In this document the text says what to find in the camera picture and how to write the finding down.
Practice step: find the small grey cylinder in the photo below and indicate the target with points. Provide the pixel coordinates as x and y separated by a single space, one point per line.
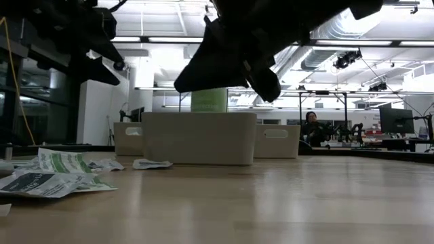
7 154

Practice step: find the black spotlight cluster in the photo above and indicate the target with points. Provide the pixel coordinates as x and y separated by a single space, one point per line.
346 60

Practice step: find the wide grey plastic bin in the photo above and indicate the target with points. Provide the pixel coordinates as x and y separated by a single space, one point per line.
200 139

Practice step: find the silver ventilation duct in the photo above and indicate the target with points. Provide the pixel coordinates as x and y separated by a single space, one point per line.
322 56

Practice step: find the black metal table frame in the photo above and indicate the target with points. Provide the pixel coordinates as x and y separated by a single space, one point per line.
300 112

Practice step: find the seated person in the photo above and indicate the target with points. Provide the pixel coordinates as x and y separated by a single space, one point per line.
313 130

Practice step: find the grey plastic bin with slots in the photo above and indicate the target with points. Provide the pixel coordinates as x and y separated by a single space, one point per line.
278 145
127 142

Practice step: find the black dome camera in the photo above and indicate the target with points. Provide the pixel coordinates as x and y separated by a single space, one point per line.
118 65

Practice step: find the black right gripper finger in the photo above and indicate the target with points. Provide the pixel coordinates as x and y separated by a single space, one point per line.
220 44
213 79

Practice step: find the green wipes canister white lid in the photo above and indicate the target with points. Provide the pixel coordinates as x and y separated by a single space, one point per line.
208 100

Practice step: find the black computer monitor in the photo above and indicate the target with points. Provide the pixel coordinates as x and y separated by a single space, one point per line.
396 120

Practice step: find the overhead LED light bar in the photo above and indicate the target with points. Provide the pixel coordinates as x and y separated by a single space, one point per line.
356 43

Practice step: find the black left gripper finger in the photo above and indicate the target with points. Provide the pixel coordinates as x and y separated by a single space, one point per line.
98 72
108 54

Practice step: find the white antiseptic towelette packet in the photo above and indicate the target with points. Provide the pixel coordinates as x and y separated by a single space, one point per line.
151 164
106 165
40 183
25 166

